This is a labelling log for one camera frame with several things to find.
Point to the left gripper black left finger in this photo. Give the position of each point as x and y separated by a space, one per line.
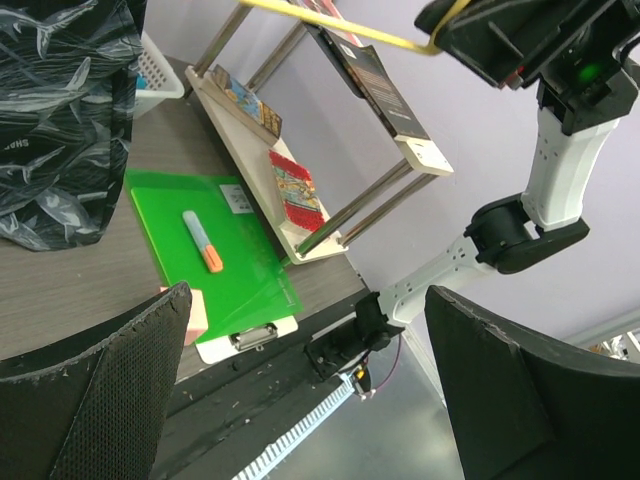
93 405

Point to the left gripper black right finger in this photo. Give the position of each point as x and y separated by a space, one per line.
523 405

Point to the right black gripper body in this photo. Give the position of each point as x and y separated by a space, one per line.
514 42

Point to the yellow clothes hanger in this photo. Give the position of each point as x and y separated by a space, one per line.
315 18

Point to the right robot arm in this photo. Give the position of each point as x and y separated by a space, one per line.
578 108

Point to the dark patterned shorts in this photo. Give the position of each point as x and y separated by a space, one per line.
68 88

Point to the pink cube power adapter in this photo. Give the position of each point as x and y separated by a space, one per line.
198 321

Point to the orange marker pen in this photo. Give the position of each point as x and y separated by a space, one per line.
208 252

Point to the green clipboard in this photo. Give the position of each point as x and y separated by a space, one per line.
252 301

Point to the black hardcover book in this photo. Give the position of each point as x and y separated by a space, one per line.
363 72

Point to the red patterned book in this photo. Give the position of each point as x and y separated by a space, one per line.
301 206

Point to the white side table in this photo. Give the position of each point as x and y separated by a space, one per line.
249 153

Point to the colourful comic book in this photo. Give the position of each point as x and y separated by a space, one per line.
243 104

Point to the white perforated plastic basket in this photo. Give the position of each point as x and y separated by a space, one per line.
161 81

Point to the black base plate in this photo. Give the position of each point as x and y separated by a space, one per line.
232 419

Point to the white cable duct strip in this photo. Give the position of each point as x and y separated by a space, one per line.
300 435

